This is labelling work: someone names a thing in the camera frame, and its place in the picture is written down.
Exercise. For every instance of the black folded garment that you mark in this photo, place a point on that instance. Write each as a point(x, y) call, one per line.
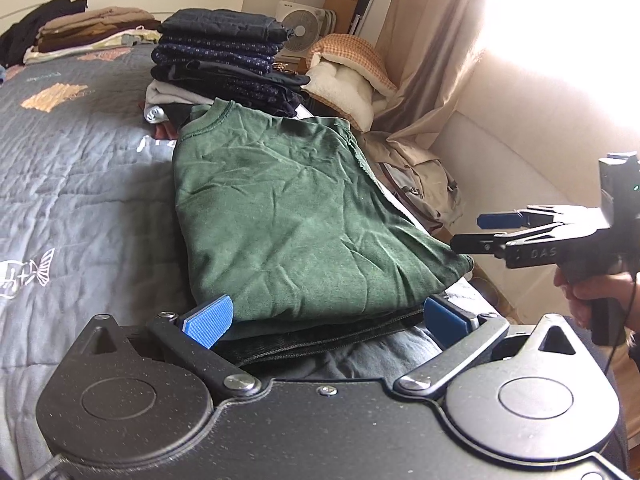
point(300, 345)

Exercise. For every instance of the stack of folded dark clothes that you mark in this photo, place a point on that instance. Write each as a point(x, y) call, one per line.
point(220, 55)

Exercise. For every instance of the beige canvas bag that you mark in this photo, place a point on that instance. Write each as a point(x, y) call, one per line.
point(420, 175)

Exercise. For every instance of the beige curtain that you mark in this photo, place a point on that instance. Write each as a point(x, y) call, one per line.
point(425, 35)

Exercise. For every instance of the white box fan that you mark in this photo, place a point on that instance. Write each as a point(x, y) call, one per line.
point(300, 30)

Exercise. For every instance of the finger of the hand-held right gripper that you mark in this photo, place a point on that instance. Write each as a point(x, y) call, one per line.
point(497, 221)
point(475, 244)

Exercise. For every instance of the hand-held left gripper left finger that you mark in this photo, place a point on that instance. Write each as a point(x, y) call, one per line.
point(210, 320)

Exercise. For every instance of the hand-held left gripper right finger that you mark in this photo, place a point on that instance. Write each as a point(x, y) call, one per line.
point(445, 317)

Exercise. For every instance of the stack of folded brown clothes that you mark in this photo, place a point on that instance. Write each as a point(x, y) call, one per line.
point(95, 30)

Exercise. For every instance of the cream padded bench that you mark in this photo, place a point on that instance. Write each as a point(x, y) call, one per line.
point(525, 160)

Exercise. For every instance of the green t-shirt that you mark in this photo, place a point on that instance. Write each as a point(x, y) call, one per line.
point(280, 200)

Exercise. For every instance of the black jacket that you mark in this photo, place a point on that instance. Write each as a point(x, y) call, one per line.
point(30, 30)

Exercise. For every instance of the checkered plush pet bed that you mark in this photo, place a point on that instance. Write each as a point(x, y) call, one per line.
point(345, 80)

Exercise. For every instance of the person's right hand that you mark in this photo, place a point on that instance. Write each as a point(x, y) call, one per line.
point(580, 300)

